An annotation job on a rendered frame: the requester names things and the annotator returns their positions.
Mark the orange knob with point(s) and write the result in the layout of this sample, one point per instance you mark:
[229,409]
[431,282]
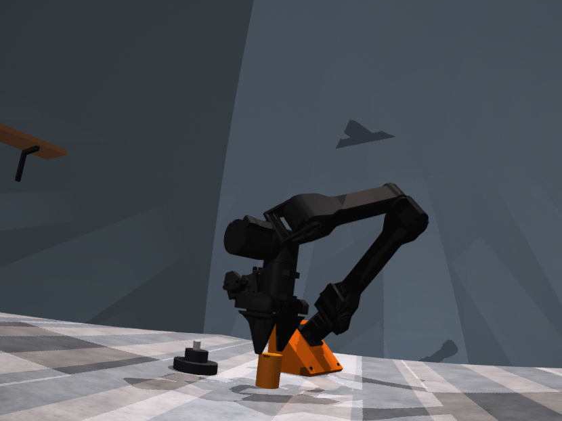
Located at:
[268,370]

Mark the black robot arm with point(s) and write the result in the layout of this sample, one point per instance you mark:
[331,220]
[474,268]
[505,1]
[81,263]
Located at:
[313,216]

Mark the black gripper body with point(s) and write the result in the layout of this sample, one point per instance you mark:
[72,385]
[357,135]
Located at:
[276,293]

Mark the black round pedestal with silver d-shaped shaft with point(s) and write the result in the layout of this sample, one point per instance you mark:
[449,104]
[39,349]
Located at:
[195,362]

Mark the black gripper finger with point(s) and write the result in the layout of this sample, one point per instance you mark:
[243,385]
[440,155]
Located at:
[286,326]
[261,326]

